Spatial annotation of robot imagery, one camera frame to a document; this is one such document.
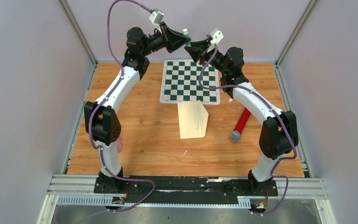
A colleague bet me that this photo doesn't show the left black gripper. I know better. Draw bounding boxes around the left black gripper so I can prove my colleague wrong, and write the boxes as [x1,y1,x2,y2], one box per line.
[141,22,190,57]

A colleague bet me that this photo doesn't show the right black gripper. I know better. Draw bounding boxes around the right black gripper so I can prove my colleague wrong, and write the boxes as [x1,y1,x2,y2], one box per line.
[185,39,229,76]

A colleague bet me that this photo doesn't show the green white glue stick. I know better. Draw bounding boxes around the green white glue stick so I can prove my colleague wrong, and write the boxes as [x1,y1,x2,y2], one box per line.
[182,28,192,46]

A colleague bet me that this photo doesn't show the cream envelope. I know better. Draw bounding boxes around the cream envelope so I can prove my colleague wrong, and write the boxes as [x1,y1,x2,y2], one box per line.
[177,101,209,139]

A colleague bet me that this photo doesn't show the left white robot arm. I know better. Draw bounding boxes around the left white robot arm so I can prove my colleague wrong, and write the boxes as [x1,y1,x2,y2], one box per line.
[84,22,191,194]

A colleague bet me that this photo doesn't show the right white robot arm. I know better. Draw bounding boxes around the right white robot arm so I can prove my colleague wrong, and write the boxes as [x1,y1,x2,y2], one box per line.
[185,39,298,195]

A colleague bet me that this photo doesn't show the green white chessboard mat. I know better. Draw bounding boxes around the green white chessboard mat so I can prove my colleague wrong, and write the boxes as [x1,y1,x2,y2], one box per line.
[159,59,220,105]

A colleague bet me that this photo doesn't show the red glitter microphone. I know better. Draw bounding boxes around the red glitter microphone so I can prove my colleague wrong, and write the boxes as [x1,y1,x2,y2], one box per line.
[229,108,251,142]

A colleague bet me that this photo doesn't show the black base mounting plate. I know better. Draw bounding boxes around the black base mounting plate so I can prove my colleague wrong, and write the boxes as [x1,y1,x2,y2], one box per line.
[94,176,278,204]

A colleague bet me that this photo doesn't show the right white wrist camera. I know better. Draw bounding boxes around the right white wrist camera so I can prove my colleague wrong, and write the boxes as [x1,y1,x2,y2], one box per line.
[207,27,224,53]

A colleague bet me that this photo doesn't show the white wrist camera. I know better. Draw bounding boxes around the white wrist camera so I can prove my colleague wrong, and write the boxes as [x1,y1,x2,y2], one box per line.
[149,8,165,33]
[207,27,224,53]

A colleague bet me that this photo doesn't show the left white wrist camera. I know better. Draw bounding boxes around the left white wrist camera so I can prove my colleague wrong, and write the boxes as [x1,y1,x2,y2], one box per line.
[149,8,165,33]

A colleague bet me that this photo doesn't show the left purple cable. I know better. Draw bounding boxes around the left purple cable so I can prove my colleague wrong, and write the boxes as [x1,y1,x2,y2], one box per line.
[88,0,157,213]

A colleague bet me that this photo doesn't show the aluminium frame rail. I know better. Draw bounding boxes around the aluminium frame rail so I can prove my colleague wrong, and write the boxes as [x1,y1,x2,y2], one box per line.
[37,175,336,224]

